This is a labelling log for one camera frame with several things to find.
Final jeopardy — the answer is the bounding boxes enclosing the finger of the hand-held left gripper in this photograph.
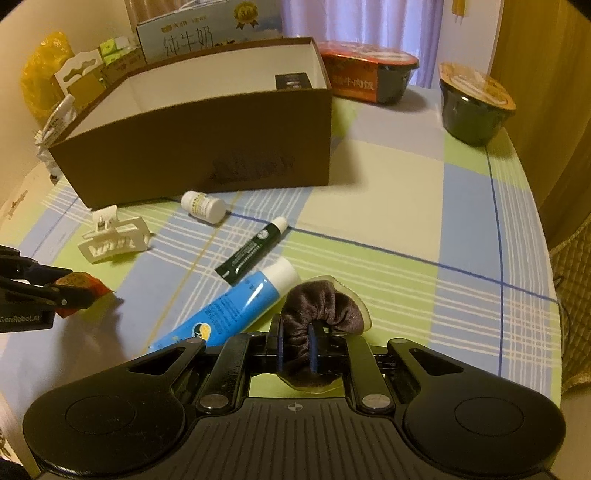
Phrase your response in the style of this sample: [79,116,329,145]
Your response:
[0,244,74,288]
[0,278,96,318]

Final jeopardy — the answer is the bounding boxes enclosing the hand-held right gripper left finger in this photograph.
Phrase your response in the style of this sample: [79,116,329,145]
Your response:
[126,314,284,415]

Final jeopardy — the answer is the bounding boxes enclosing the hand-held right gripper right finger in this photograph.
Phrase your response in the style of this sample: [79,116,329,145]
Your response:
[308,320,466,415]

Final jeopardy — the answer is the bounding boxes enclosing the red packet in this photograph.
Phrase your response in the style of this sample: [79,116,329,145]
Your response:
[54,272,117,319]

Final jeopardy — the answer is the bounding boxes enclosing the brown velvet scrunchie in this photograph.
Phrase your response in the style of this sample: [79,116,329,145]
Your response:
[278,274,373,394]

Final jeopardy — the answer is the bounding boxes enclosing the blue cream tube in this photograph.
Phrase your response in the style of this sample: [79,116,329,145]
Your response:
[150,257,302,352]

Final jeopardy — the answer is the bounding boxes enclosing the white hair claw clip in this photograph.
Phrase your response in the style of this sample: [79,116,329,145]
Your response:
[77,205,153,265]

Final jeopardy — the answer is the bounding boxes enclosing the dark green lip balm tube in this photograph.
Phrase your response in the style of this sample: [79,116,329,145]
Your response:
[215,216,290,284]

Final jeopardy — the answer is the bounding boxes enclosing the small white pill bottle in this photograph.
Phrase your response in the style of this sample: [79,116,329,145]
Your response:
[180,190,227,224]

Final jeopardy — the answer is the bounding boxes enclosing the brown cardboard box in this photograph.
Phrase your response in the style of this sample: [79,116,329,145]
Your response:
[48,37,334,210]

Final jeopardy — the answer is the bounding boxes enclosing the black carton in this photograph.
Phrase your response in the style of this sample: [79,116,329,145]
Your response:
[274,71,311,90]

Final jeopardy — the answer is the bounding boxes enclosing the plaid cloth covered desktop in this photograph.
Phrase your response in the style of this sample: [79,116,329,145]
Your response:
[0,83,567,462]

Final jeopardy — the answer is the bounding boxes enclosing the silver foil bag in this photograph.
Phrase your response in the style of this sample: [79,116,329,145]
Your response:
[34,94,78,179]

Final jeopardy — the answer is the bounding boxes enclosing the yellow plastic bag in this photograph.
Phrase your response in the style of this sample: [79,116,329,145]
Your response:
[20,31,75,124]

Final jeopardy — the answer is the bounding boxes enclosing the large brown cardboard carton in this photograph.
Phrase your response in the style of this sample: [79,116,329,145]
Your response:
[103,46,145,87]

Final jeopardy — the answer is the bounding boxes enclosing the green packets on carton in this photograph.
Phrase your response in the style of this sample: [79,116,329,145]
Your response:
[99,38,129,66]

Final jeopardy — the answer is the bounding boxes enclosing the quilted chair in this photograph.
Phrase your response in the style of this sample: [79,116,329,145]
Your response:
[549,239,591,394]

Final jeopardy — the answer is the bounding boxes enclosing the red instant noodle bowl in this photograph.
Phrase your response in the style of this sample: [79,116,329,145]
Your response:
[318,40,421,107]

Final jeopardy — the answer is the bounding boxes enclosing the dark instant noodle cup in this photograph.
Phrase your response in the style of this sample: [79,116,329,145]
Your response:
[438,62,517,147]

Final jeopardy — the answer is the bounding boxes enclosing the milk carton case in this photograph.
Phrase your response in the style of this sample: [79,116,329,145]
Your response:
[136,0,283,64]

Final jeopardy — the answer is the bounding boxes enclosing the purple curtain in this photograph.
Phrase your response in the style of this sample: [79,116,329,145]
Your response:
[281,0,445,87]

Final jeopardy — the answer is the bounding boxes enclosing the wooden wardrobe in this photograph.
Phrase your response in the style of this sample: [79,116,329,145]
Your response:
[488,0,591,246]

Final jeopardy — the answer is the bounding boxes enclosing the tan carton with white handle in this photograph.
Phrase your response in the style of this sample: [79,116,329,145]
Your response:
[54,50,108,112]

